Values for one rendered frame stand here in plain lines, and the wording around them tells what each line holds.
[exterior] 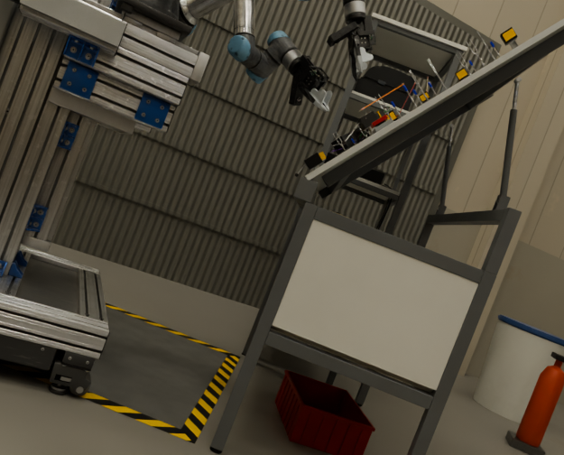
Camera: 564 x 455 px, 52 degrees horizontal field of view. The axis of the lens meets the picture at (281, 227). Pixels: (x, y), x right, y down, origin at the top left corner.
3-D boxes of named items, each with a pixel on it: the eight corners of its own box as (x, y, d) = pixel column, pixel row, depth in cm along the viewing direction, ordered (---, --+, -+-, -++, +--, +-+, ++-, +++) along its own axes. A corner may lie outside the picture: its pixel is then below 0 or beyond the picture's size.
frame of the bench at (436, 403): (208, 450, 175) (305, 201, 173) (249, 359, 292) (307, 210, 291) (396, 528, 172) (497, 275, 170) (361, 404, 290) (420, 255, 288)
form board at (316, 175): (309, 199, 291) (307, 196, 291) (486, 90, 286) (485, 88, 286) (308, 181, 173) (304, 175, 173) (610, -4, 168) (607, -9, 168)
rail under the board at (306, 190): (292, 196, 173) (300, 176, 173) (300, 208, 291) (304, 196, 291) (310, 203, 173) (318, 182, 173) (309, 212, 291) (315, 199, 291)
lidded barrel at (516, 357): (551, 438, 392) (587, 349, 391) (478, 408, 394) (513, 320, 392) (522, 413, 444) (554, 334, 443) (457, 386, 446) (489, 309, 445)
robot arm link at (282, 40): (271, 50, 216) (288, 33, 213) (286, 70, 212) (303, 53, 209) (260, 41, 209) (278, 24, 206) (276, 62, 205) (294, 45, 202)
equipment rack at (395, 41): (239, 354, 296) (373, 12, 293) (251, 331, 357) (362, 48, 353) (332, 391, 294) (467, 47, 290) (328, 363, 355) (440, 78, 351)
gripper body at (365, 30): (376, 46, 199) (372, 12, 200) (352, 48, 198) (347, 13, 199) (371, 54, 206) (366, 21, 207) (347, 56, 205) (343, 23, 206)
